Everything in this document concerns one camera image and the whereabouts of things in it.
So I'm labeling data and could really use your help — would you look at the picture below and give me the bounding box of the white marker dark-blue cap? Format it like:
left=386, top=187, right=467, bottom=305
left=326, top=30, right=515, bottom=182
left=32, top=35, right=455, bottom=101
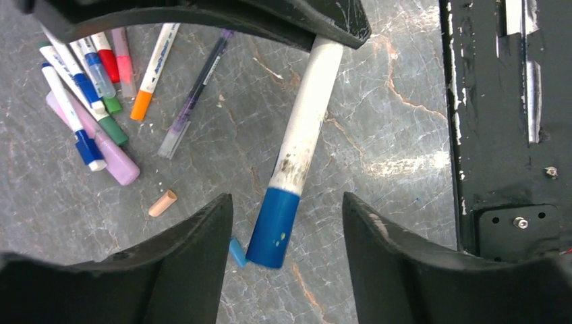
left=41, top=63, right=107, bottom=171

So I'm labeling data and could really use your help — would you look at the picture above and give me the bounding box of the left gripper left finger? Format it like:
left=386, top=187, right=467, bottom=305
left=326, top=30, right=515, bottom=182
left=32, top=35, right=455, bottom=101
left=1, top=194, right=233, bottom=323

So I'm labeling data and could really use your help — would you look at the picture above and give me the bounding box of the white marker blue cap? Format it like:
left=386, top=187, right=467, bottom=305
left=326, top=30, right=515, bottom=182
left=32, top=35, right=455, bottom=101
left=246, top=36, right=343, bottom=269

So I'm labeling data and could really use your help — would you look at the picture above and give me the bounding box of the peach pen cap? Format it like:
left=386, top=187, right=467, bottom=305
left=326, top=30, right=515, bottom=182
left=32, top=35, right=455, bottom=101
left=148, top=190, right=177, bottom=217

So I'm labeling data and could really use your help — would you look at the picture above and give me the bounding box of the pink highlighter pen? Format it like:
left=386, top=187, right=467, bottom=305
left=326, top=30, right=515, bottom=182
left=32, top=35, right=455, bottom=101
left=111, top=27, right=137, bottom=99

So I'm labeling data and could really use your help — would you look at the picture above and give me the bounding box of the white marker green cap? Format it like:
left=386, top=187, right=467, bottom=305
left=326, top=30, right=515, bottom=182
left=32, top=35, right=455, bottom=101
left=38, top=41, right=129, bottom=146

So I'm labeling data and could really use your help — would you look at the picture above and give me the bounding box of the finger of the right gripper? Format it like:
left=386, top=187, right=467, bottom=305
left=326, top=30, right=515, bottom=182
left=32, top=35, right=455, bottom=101
left=18, top=0, right=371, bottom=51

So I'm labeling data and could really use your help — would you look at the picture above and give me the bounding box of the white pen orange cap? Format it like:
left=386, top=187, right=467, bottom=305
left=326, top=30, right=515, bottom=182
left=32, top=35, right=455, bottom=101
left=130, top=23, right=181, bottom=121

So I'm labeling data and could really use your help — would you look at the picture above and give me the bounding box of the lilac highlighter pen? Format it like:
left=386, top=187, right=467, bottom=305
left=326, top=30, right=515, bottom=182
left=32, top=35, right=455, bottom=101
left=67, top=93, right=140, bottom=186

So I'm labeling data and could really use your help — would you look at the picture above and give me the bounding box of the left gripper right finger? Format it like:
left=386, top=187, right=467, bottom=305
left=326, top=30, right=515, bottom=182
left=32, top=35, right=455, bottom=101
left=343, top=192, right=571, bottom=323

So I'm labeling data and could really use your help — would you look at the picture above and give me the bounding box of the white marker red cap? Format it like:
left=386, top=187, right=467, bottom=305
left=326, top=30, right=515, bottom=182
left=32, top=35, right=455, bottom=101
left=91, top=32, right=120, bottom=84

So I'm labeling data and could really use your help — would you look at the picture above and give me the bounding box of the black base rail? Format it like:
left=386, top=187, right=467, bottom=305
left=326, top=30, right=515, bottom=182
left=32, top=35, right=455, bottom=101
left=440, top=1, right=571, bottom=263

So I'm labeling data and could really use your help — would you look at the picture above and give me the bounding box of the light-blue pen cap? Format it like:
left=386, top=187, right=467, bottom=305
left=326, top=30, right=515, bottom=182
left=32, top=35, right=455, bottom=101
left=229, top=236, right=248, bottom=268

